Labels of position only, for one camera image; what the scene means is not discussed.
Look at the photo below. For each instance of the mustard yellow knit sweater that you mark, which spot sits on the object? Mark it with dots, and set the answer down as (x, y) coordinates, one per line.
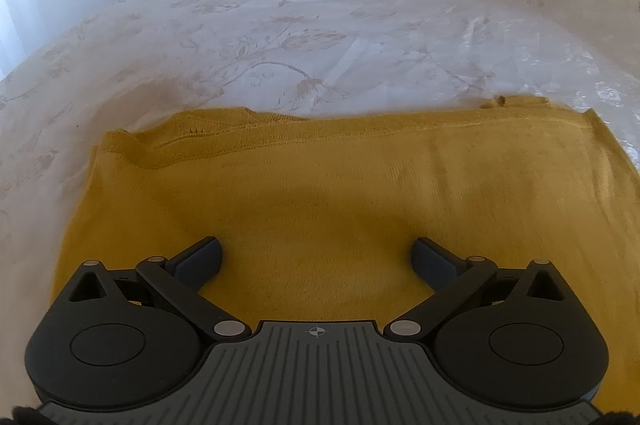
(330, 215)

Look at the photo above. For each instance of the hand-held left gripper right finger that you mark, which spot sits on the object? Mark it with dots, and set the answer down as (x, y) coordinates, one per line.
(431, 261)

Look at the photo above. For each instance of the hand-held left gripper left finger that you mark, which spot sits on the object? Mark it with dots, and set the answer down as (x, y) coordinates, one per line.
(202, 261)

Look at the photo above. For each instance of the white floral bedspread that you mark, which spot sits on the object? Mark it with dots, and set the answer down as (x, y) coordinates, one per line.
(300, 25)

